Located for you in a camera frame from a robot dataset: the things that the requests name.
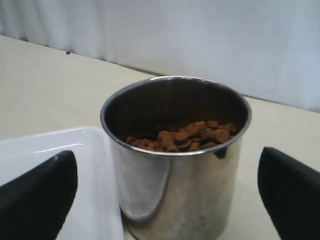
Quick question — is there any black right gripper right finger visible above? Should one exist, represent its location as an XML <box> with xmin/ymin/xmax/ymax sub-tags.
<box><xmin>257</xmin><ymin>147</ymin><xmax>320</xmax><ymax>240</ymax></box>

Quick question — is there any steel mug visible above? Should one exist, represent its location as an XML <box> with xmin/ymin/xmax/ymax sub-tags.
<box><xmin>100</xmin><ymin>76</ymin><xmax>252</xmax><ymax>240</ymax></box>

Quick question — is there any white plastic tray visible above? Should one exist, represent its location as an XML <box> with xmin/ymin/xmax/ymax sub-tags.
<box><xmin>0</xmin><ymin>126</ymin><xmax>124</xmax><ymax>240</ymax></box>

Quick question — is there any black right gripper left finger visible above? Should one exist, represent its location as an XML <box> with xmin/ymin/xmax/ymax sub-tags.
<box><xmin>0</xmin><ymin>150</ymin><xmax>78</xmax><ymax>240</ymax></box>

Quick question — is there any white curtain backdrop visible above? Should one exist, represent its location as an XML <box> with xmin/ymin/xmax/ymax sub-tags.
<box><xmin>0</xmin><ymin>0</ymin><xmax>320</xmax><ymax>112</ymax></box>

